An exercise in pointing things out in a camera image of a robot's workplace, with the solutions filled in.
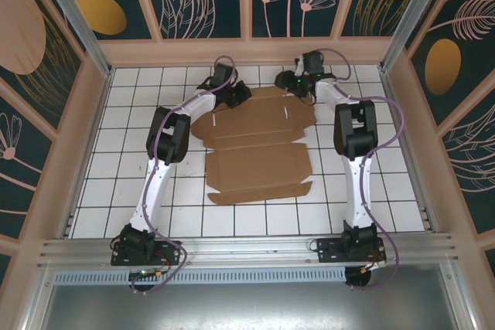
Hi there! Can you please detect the brown cardboard box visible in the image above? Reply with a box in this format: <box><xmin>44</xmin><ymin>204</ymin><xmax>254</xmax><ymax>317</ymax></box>
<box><xmin>191</xmin><ymin>86</ymin><xmax>316</xmax><ymax>206</ymax></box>

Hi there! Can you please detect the small circuit board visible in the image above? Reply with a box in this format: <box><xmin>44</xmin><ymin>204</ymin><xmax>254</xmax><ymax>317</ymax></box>
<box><xmin>128</xmin><ymin>267</ymin><xmax>164</xmax><ymax>281</ymax></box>

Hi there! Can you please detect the grey metal sheet panel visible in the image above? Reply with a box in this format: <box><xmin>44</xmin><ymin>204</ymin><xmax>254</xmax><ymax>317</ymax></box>
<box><xmin>22</xmin><ymin>262</ymin><xmax>480</xmax><ymax>330</ymax></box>

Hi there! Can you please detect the aluminium corner post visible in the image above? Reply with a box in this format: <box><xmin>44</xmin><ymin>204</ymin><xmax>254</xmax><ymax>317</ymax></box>
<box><xmin>30</xmin><ymin>0</ymin><xmax>113</xmax><ymax>78</ymax></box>
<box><xmin>378</xmin><ymin>0</ymin><xmax>453</xmax><ymax>72</ymax></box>

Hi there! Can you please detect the long aluminium mounting rail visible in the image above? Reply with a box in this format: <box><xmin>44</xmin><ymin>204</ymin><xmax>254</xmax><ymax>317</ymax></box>
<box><xmin>36</xmin><ymin>232</ymin><xmax>459</xmax><ymax>269</ymax></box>

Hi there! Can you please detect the aluminium side rail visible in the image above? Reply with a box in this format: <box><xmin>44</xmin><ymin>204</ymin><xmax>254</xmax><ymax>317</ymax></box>
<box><xmin>57</xmin><ymin>69</ymin><xmax>114</xmax><ymax>239</ymax></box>
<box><xmin>381</xmin><ymin>69</ymin><xmax>441</xmax><ymax>233</ymax></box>

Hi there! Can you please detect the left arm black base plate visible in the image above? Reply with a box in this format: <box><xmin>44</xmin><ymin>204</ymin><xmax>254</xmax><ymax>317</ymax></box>
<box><xmin>111</xmin><ymin>240</ymin><xmax>183</xmax><ymax>267</ymax></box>

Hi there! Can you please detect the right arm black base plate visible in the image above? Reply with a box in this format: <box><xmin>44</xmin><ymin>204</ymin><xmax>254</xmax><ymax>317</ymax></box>
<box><xmin>316</xmin><ymin>237</ymin><xmax>387</xmax><ymax>264</ymax></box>

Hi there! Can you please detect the grey slotted cable duct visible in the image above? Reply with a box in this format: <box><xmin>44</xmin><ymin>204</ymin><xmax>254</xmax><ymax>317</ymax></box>
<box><xmin>52</xmin><ymin>266</ymin><xmax>347</xmax><ymax>284</ymax></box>

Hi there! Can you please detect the yellow wire connector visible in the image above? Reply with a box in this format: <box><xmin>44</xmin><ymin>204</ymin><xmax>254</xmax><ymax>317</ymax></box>
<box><xmin>361</xmin><ymin>261</ymin><xmax>387</xmax><ymax>274</ymax></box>

